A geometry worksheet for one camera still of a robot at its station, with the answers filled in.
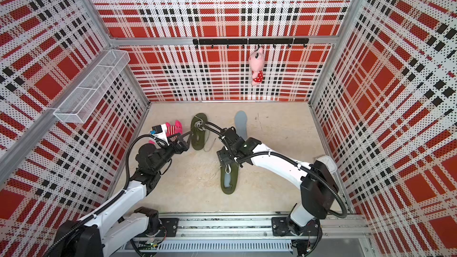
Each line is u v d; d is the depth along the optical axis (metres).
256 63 0.90
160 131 0.69
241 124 1.11
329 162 0.90
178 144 0.70
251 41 0.88
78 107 0.69
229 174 0.84
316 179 0.42
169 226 0.74
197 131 1.01
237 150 0.60
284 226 0.74
